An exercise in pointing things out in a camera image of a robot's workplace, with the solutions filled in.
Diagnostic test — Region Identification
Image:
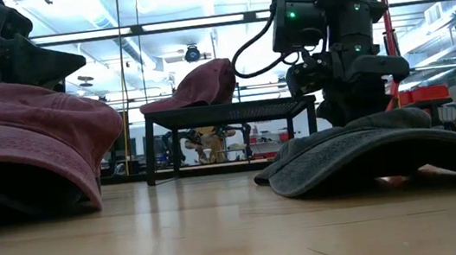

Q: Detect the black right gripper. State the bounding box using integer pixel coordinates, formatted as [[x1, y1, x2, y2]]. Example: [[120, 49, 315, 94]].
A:
[[308, 35, 418, 131]]

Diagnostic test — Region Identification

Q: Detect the dark grey baseball cap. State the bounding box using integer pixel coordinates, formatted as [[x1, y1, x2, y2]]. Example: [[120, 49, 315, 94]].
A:
[[247, 101, 456, 209]]

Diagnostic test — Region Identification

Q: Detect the maroon baseball cap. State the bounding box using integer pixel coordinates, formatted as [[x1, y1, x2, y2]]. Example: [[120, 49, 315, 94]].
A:
[[134, 55, 240, 116], [0, 67, 134, 224]]

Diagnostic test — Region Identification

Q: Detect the dark ceiling disc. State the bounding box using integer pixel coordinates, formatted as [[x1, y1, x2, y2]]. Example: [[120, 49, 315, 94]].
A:
[[76, 73, 96, 89]]

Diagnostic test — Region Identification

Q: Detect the red plastic bin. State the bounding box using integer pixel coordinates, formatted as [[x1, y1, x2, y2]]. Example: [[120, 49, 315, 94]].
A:
[[397, 83, 452, 106]]

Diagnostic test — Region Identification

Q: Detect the black storage shelf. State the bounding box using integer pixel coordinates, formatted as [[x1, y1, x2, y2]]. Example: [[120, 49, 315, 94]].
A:
[[398, 94, 456, 149]]

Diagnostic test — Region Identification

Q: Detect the red desk lamp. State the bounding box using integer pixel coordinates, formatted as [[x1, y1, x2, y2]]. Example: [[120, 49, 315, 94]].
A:
[[363, 0, 425, 113]]

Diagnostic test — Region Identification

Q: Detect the black mesh rack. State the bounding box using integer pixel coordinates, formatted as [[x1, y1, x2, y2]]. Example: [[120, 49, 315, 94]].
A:
[[138, 92, 325, 188]]

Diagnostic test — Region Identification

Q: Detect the black round spotlight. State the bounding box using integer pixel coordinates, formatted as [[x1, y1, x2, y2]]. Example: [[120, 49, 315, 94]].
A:
[[183, 43, 202, 64]]

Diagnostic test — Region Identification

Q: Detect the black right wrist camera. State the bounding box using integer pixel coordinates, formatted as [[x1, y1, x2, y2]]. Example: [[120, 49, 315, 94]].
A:
[[283, 55, 337, 99]]

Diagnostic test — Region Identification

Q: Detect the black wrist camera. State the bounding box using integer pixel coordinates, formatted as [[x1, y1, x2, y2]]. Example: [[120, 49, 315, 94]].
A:
[[283, 55, 337, 99], [0, 0, 35, 41]]

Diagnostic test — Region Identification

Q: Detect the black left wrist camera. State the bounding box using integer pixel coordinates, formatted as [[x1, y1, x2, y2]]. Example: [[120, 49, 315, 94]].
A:
[[0, 0, 35, 41]]

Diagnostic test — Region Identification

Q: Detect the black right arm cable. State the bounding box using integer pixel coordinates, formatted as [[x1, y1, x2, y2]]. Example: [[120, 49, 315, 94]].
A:
[[223, 0, 311, 80]]

